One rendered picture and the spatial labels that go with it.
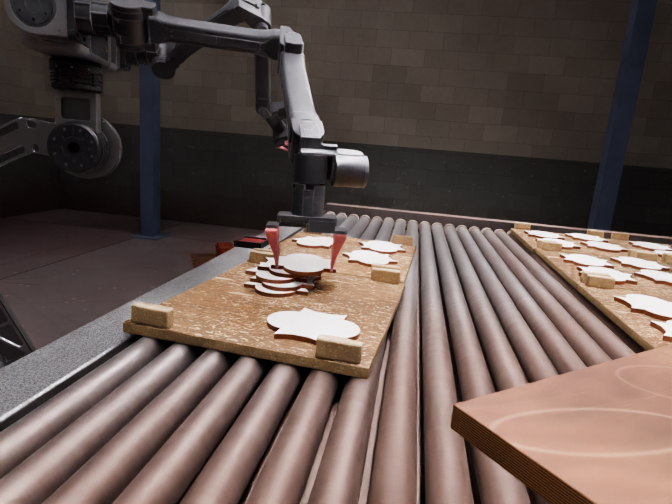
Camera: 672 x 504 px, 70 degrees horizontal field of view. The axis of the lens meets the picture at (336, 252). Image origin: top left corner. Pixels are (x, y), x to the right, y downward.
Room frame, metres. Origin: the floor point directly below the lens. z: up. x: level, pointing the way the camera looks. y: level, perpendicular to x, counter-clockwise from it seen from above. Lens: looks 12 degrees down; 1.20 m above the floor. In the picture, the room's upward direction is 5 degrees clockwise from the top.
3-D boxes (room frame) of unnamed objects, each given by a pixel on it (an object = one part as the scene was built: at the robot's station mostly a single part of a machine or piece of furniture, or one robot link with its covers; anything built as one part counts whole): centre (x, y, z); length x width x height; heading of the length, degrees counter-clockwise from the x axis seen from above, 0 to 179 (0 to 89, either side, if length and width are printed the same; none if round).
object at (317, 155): (0.84, 0.05, 1.16); 0.07 x 0.06 x 0.07; 103
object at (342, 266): (1.19, -0.02, 0.93); 0.41 x 0.35 x 0.02; 168
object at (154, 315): (0.62, 0.25, 0.95); 0.06 x 0.02 x 0.03; 77
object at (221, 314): (0.78, 0.07, 0.93); 0.41 x 0.35 x 0.02; 167
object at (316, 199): (0.84, 0.06, 1.09); 0.10 x 0.07 x 0.07; 94
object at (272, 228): (0.83, 0.09, 1.02); 0.07 x 0.07 x 0.09; 4
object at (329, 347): (0.56, -0.01, 0.95); 0.06 x 0.02 x 0.03; 77
